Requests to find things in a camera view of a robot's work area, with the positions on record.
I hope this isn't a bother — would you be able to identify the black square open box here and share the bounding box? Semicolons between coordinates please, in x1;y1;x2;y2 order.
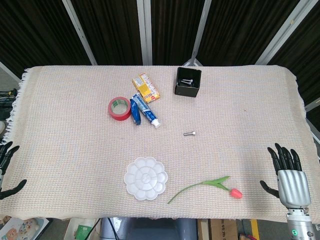
174;66;203;99

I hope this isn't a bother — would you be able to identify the blue white toothpaste tube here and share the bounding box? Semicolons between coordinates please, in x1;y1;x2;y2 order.
132;93;161;129

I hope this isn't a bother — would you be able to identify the red tape roll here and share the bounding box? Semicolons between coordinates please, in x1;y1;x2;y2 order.
108;96;132;122

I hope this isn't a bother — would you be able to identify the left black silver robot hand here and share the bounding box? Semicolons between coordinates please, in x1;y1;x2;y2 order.
0;141;28;200

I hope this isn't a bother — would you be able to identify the blue snack packet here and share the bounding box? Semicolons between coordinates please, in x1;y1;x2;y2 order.
129;98;143;126

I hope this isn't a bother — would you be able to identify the white bag with green print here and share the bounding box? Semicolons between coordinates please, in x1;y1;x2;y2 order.
66;217;101;240

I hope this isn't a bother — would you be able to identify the white flower-shaped paint palette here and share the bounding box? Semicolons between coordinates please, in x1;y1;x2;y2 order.
123;156;168;201

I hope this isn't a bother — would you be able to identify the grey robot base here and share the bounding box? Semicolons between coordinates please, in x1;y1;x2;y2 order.
99;217;198;240

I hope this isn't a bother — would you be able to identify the beige woven tablecloth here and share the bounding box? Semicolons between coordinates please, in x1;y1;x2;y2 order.
0;65;320;223

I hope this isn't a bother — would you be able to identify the white metal frame post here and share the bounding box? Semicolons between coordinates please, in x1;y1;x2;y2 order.
183;0;213;68
256;0;315;66
136;0;153;65
61;0;98;66

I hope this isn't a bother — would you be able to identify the brown cardboard box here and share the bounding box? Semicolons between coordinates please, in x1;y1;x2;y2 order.
197;218;238;240

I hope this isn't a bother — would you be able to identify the artificial pink tulip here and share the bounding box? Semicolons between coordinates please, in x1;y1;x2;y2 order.
166;175;243;205

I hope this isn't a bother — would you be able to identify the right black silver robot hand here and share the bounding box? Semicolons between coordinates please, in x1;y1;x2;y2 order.
259;142;312;210

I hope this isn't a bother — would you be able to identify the yellow printed carton box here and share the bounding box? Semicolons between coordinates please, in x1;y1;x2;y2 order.
131;72;161;104

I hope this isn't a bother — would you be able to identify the colourful picture book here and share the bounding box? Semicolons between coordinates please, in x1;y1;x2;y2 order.
0;216;51;240

